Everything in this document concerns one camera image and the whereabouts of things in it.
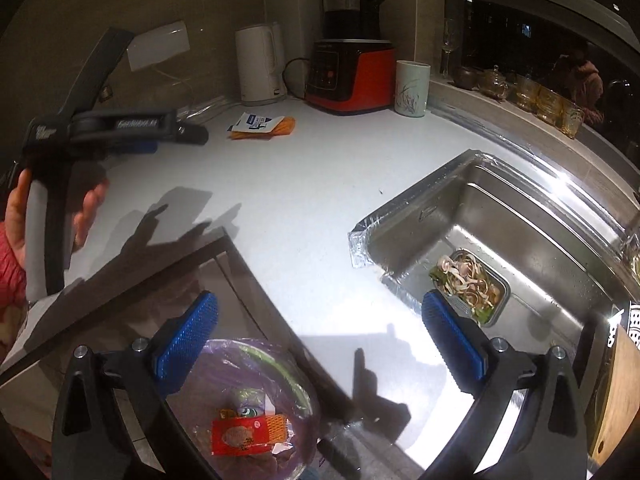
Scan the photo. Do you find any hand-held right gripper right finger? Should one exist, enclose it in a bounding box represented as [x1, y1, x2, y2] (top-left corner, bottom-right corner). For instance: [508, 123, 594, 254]
[421, 290, 591, 480]

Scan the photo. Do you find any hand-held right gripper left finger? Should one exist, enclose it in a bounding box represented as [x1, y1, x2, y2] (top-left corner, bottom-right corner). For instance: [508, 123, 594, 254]
[50, 290, 221, 480]

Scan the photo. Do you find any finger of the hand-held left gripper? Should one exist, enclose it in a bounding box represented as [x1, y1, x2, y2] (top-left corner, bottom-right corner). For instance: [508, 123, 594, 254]
[62, 27, 136, 116]
[100, 109, 210, 157]

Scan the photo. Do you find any red snack packet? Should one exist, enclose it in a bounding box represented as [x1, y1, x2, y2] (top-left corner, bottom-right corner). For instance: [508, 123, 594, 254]
[211, 412, 292, 457]

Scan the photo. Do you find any green mesh waste bin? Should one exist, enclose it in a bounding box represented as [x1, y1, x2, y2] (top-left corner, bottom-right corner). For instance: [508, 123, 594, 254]
[197, 338, 321, 480]

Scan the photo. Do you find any person's left forearm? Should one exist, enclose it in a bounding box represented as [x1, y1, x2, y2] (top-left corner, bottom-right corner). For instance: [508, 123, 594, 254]
[0, 224, 30, 311]

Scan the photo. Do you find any person's left hand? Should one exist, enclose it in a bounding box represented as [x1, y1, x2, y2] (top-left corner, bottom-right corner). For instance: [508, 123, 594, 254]
[4, 169, 110, 267]

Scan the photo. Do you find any metal food container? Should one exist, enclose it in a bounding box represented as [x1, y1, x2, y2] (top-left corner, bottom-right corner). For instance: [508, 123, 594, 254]
[429, 248, 512, 329]

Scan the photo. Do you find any green drink can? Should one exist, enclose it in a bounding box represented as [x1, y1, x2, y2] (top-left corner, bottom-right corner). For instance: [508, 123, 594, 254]
[234, 389, 267, 417]

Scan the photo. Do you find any blue and white packet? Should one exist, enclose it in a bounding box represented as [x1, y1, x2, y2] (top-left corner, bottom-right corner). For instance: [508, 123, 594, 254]
[227, 111, 281, 136]

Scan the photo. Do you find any stainless steel sink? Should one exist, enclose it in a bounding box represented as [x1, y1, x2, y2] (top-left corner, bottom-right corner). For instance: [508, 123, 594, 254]
[348, 148, 640, 361]

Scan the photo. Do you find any orange packet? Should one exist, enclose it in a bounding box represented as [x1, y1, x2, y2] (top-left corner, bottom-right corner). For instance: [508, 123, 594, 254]
[229, 116, 297, 141]

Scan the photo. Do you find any white electric kettle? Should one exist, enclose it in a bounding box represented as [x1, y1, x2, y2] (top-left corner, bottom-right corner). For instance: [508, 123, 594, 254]
[235, 22, 289, 108]

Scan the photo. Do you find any wooden cutting board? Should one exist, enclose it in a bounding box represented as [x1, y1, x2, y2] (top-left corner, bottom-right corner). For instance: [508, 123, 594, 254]
[590, 324, 640, 466]

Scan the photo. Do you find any metal faucet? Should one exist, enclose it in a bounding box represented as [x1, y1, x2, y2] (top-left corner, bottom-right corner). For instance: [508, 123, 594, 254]
[619, 225, 640, 263]

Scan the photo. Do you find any red and black blender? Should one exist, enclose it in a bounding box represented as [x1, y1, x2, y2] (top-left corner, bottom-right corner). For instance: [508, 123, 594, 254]
[304, 0, 397, 116]

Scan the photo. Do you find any pale ceramic cup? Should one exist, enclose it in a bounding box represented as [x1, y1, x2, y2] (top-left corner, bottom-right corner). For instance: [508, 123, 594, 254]
[395, 60, 432, 118]

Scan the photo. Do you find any amber drinking glass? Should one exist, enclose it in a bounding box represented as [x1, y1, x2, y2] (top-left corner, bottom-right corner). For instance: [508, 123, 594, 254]
[560, 100, 587, 140]
[514, 74, 540, 111]
[536, 85, 565, 123]

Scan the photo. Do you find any clear glass teapot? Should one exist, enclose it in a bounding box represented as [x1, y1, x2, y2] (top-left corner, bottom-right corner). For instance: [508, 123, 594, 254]
[477, 65, 510, 102]

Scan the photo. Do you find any dark clay teapot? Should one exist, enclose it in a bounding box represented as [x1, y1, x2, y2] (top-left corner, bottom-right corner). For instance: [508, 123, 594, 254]
[452, 65, 482, 91]

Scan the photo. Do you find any clear wine glass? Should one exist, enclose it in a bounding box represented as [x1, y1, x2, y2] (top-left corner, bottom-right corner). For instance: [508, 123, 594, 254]
[440, 17, 462, 80]

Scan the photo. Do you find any black power cable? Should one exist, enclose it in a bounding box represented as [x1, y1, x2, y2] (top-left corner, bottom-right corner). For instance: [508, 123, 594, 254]
[283, 56, 313, 100]

